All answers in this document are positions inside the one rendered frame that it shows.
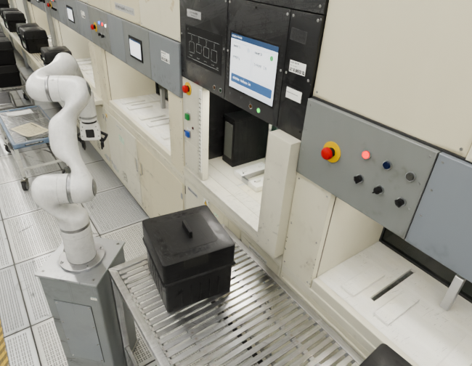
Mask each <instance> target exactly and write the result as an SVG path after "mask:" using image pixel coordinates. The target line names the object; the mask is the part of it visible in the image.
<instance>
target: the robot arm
mask: <svg viewBox="0 0 472 366"><path fill-rule="evenodd" d="M25 88H26V91H27V94H28V95H29V96H30V97H31V98H32V99H34V100H36V101H39V102H60V104H61V106H62V109H61V111H60V112H58V113H57V114H56V115H55V116H54V117H52V119H51V120H50V122H49V143H50V147H51V149H52V152H53V153H54V155H55V156H56V157H57V158H59V159H60V160H61V161H63V162H65V163H66V164H68V165H69V167H70V170H71V173H70V174H46V175H42V176H38V177H37V178H35V179H34V180H33V182H32V184H31V187H30V193H31V196H32V198H33V200H34V202H35V203H36V204H37V205H38V206H39V207H40V208H42V209H43V210H45V211H46V212H47V213H48V214H51V215H52V216H53V217H54V218H55V219H56V220H57V223H58V225H59V228H60V234H61V236H62V241H63V245H64V249H63V252H62V253H61V254H60V257H59V264H60V266H61V267H62V269H64V270H65V271H67V272H85V271H88V270H90V269H93V268H94V267H96V266H97V265H98V264H99V263H100V262H101V261H102V260H103V258H104V256H105V250H104V248H103V247H102V245H100V244H99V243H96V242H94V238H93V234H92V230H91V224H90V220H89V214H88V212H87V210H86V209H85V208H83V207H82V206H79V205H76V204H75V203H87V202H89V201H91V200H93V199H94V197H95V196H96V194H97V184H96V182H95V180H94V177H93V176H92V175H91V173H90V171H89V170H88V168H87V167H86V165H85V163H84V162H83V160H82V157H81V154H80V152H79V149H78V141H79V142H81V144H82V148H83V149H84V150H85V149H86V143H85V141H88V140H99V141H100V142H101V143H100V144H101V148H102V150H103V147H105V145H104V141H105V140H106V139H107V136H108V134H106V133H105V132H103V131H101V128H100V126H99V122H98V120H97V112H96V107H95V102H94V94H93V91H92V90H91V88H90V85H89V83H88V82H87V81H86V80H85V78H84V76H83V73H82V72H81V69H80V68H79V65H78V63H77V61H76V59H75V58H74V57H73V56H72V55H71V54H68V53H66V52H61V53H59V54H57V55H56V57H55V58H54V60H53V61H52V62H51V63H50V64H48V65H46V66H44V67H42V68H40V69H38V70H36V71H35V72H34V73H32V74H31V75H30V77H29V78H28V80H27V81H26V85H25ZM79 116H80V117H79ZM78 119H80V120H81V122H80V132H79V133H77V127H76V125H77V120H78ZM79 135H81V138H80V137H79ZM102 135H105V137H104V138H102ZM84 140H85V141H84Z"/></svg>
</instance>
